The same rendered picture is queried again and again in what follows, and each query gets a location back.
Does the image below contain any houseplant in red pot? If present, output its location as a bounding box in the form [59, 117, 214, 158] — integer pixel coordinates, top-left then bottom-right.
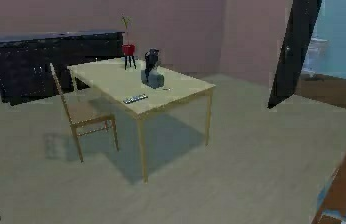
[120, 14, 138, 71]

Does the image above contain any wooden chair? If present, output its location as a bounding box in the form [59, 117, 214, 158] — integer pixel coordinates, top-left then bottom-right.
[49, 62, 120, 164]

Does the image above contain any dark remote control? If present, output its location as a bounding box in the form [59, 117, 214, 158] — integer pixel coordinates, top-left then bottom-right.
[123, 93, 149, 105]

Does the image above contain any black kettle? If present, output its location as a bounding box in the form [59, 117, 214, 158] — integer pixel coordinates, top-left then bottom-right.
[143, 48, 161, 83]

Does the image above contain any pale wooden table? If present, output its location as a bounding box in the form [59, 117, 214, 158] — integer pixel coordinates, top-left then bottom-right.
[66, 57, 217, 184]

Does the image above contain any black room door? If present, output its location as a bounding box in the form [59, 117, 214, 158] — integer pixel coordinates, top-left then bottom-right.
[267, 0, 323, 110]

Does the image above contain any black sideboard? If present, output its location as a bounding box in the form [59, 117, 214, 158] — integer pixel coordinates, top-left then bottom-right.
[0, 30, 126, 107]

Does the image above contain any white toilet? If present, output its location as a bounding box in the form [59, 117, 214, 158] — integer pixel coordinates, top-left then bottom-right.
[302, 34, 329, 78]

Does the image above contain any brown wooden furniture with blue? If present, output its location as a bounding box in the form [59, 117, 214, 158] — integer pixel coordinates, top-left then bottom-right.
[310, 121, 346, 224]

